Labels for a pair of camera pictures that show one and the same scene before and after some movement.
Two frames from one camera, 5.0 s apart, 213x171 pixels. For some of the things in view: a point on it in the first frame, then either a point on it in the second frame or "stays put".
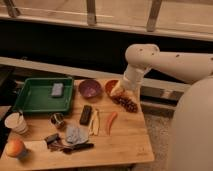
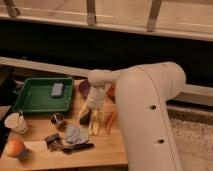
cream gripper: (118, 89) to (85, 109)
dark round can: (57, 118) stays put
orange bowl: (110, 85) stays put
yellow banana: (94, 124) stays put
